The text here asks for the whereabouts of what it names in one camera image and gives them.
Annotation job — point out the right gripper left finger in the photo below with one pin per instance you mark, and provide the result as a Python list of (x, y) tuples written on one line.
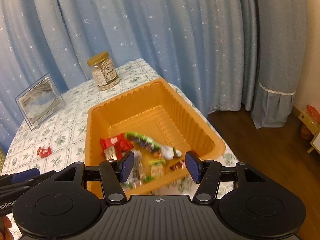
[(111, 173)]

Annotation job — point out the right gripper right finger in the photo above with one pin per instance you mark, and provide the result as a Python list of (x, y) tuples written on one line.
[(208, 174)]

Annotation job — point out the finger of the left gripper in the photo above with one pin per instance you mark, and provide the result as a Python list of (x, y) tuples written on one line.
[(40, 178), (19, 177)]

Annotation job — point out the black sesame snack packet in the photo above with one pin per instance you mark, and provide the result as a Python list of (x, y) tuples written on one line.
[(137, 174)]

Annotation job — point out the large red snack packet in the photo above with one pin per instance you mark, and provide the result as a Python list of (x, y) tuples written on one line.
[(110, 153)]

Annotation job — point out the dark red green candy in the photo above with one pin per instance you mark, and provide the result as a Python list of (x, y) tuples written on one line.
[(177, 166)]

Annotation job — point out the red white snack packet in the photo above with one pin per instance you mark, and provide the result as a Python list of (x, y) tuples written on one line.
[(119, 142)]

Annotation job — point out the yellow candy packet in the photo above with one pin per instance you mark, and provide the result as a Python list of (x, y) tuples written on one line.
[(157, 167)]

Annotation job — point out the green white snack packet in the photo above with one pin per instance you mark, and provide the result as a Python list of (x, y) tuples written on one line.
[(158, 150)]

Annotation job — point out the person left hand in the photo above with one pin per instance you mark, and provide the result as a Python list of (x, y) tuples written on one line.
[(6, 233)]

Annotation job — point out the long red candy packet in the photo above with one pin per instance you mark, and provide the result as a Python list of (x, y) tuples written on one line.
[(44, 152)]

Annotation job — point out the green floral tablecloth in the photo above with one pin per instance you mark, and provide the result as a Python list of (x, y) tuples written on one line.
[(65, 132)]

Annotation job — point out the orange plastic tray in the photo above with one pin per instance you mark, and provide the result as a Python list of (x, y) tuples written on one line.
[(156, 110)]

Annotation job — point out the clear nut jar gold lid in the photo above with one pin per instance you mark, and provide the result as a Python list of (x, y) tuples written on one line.
[(103, 71)]

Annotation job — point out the small yellow white cabinet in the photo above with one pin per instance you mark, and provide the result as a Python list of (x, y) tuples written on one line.
[(310, 126)]

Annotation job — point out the blue star curtain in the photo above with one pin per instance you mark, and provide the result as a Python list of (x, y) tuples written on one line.
[(194, 44)]

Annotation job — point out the grey blue lace curtain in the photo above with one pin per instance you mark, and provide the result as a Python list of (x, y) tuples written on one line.
[(275, 33)]

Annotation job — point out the sand art picture frame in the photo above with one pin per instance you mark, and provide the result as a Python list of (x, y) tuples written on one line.
[(39, 101)]

